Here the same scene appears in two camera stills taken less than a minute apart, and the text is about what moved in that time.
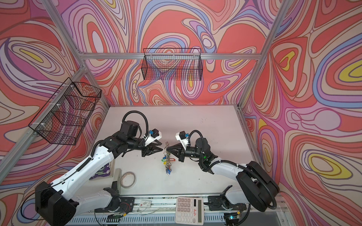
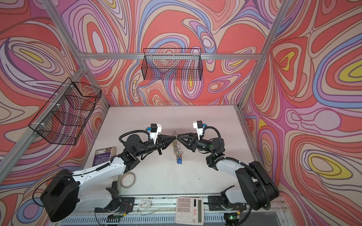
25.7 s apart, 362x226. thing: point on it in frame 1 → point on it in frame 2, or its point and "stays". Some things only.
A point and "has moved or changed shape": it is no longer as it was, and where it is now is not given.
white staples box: [145, 203] stays
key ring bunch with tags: [167, 159] has moved or changed shape
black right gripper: [179, 151] → [193, 142]
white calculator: [189, 210] stays
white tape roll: [128, 180] stays
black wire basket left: [62, 120] stays
